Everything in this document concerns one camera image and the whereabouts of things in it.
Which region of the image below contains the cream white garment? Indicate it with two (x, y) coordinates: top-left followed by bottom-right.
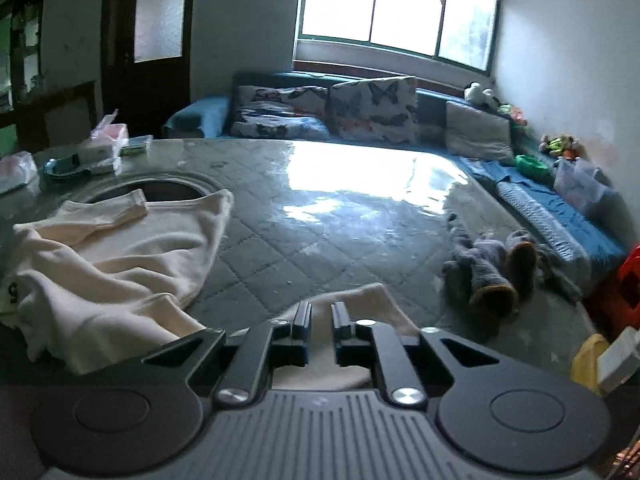
(0, 187), (419, 391)

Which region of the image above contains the quilted grey table cover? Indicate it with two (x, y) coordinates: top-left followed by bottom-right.
(1, 139), (593, 374)

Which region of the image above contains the round black induction cooker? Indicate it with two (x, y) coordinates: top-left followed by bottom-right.
(76, 176), (219, 204)

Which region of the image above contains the yellow object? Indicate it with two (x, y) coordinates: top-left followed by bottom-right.
(570, 334), (610, 396)

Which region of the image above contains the flat butterfly pillow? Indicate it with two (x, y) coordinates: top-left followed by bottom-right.
(230, 86), (331, 141)

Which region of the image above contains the large butterfly pillow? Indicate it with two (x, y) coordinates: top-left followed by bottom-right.
(329, 76), (420, 144)

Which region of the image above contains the grey plain cushion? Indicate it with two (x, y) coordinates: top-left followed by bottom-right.
(445, 101), (514, 165)

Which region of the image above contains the green bowl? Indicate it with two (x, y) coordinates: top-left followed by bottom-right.
(515, 155), (552, 182)

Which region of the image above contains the small green box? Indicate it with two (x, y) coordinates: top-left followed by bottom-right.
(119, 136), (153, 157)

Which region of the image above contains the blue sofa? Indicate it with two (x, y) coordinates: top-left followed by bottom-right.
(163, 72), (627, 282)

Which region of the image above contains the red orange object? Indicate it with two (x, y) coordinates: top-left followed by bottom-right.
(603, 246), (640, 334)

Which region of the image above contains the clear plastic storage box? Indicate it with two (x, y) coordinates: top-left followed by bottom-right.
(553, 159), (615, 220)

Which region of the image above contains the panda plush toy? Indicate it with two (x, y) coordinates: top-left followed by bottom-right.
(463, 81), (501, 110)

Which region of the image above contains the teal tray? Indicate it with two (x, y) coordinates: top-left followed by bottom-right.
(43, 154), (122, 182)

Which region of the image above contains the green yellow plush toy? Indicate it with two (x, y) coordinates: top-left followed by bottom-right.
(538, 136), (584, 160)

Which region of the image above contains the plastic tissue pack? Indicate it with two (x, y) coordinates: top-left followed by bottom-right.
(0, 152), (38, 194)

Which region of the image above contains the dark wooden cabinet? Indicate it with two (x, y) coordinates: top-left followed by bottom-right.
(1, 0), (96, 156)

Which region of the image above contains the dark door with glass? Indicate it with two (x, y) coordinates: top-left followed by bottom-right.
(101, 0), (193, 138)

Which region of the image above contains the window with green frame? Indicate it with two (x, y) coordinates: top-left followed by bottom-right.
(298, 0), (500, 73)

